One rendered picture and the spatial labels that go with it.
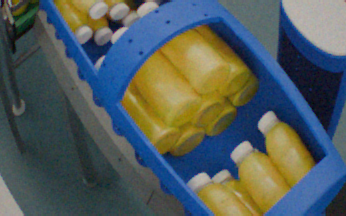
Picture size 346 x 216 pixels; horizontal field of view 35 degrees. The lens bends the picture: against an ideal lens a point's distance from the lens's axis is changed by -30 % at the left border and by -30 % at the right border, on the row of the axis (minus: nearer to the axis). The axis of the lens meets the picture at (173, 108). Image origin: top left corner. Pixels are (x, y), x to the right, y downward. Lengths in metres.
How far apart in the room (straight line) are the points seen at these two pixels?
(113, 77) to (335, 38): 0.57
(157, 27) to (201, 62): 0.09
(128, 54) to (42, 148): 1.35
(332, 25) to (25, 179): 1.45
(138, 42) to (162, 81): 0.08
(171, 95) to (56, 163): 1.30
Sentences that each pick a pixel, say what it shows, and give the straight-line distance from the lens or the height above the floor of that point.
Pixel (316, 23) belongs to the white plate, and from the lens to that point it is 1.47.
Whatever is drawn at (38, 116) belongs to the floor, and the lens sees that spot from 2.52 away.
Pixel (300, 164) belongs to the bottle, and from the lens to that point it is 1.12.
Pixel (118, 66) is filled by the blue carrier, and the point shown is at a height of 1.18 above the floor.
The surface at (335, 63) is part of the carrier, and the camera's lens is 1.45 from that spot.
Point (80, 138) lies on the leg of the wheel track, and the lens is 2.06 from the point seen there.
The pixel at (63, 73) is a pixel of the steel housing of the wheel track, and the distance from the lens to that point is 1.54.
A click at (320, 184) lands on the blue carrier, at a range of 1.00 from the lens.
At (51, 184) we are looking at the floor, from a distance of 2.37.
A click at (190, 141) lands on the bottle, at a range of 1.28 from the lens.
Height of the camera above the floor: 2.12
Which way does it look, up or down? 58 degrees down
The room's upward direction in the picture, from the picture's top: straight up
